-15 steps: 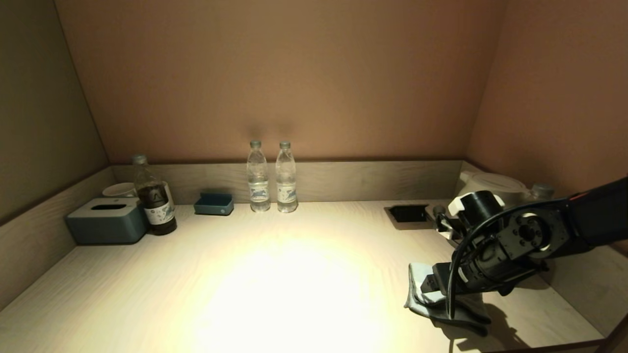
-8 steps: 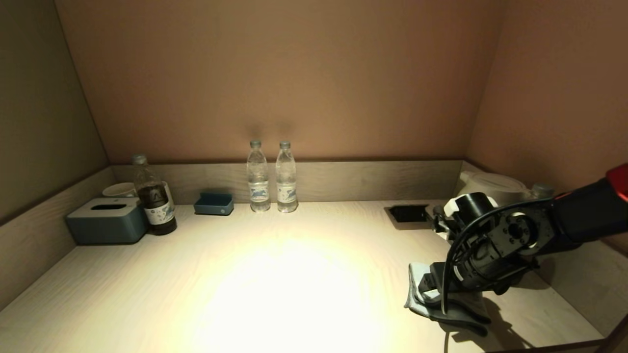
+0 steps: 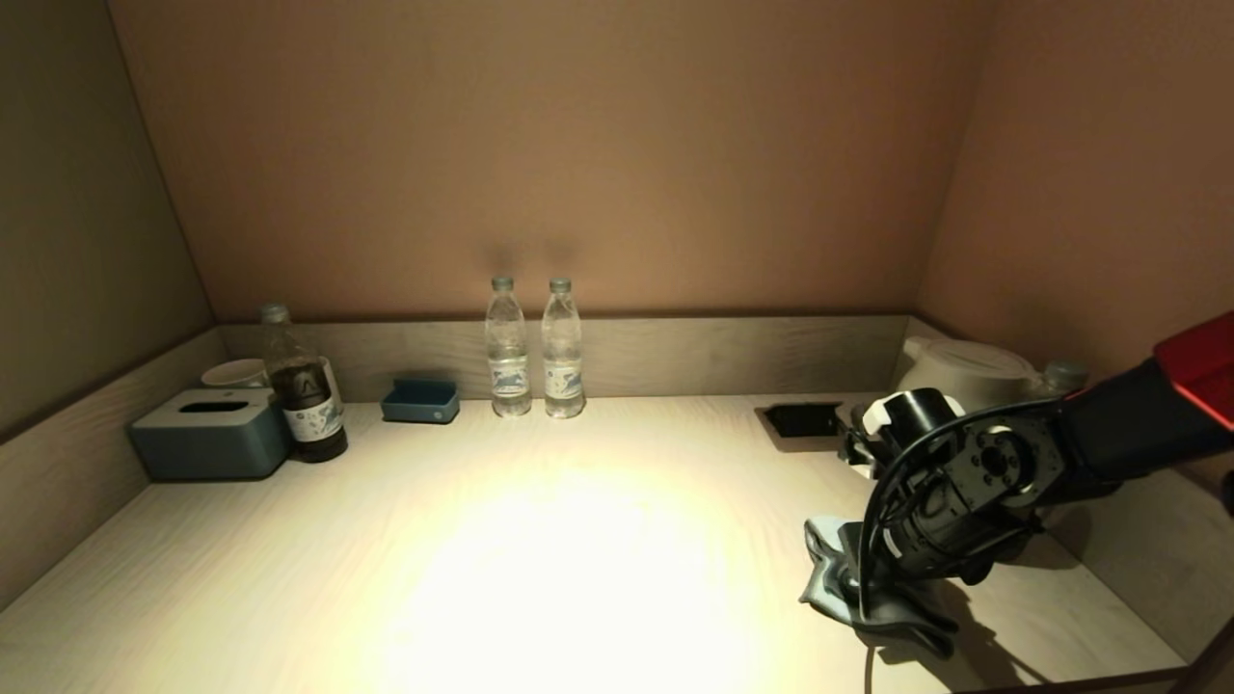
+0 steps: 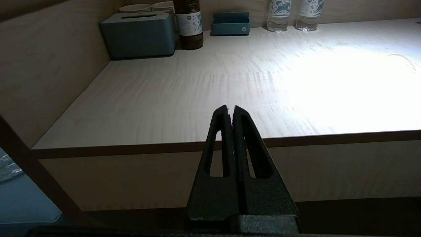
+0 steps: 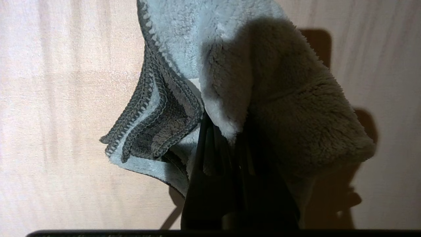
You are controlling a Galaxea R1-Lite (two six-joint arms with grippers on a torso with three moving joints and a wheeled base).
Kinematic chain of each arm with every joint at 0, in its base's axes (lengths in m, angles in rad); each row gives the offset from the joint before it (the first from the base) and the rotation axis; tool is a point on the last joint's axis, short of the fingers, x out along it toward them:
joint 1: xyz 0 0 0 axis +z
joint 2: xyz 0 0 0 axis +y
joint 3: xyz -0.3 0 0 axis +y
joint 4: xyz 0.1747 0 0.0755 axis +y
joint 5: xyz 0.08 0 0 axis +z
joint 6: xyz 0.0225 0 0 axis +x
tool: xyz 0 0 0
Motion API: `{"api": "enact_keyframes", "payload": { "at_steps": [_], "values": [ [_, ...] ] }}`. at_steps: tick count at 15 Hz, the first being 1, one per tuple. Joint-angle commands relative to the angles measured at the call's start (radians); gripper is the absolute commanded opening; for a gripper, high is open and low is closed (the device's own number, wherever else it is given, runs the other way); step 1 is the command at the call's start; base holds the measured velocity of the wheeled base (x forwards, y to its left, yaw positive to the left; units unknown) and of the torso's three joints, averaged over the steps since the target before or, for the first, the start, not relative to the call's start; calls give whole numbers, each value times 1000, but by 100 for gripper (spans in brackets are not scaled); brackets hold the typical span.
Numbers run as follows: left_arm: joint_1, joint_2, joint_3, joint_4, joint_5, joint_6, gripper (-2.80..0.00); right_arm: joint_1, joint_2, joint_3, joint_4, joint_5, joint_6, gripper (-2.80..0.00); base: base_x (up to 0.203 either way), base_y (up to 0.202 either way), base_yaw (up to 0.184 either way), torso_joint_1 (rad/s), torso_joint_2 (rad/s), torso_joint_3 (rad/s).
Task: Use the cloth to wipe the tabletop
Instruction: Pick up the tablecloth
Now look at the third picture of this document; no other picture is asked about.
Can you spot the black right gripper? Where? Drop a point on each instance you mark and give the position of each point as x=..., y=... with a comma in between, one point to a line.
x=935, y=540

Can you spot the light blue microfibre cloth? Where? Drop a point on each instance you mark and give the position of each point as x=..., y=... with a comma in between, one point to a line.
x=897, y=622

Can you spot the black and red right arm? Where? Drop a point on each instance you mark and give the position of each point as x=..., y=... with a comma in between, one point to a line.
x=1128, y=414

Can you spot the recessed black socket box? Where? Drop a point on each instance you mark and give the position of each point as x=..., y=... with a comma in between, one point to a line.
x=800, y=419

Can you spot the white electric kettle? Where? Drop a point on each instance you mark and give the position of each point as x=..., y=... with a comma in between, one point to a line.
x=974, y=371

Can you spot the dark tea bottle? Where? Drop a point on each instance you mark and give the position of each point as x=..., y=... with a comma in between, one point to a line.
x=308, y=424
x=1065, y=374

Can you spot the clear water bottle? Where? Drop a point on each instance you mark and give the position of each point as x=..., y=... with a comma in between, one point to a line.
x=508, y=376
x=563, y=376

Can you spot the small blue tray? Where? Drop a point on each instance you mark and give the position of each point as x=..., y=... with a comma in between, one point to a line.
x=419, y=410

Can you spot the white cup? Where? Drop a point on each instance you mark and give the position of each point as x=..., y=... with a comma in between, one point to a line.
x=236, y=374

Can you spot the blue tissue box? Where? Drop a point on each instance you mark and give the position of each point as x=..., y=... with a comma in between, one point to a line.
x=207, y=443

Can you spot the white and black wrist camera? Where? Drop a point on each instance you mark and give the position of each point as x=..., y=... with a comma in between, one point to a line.
x=911, y=414

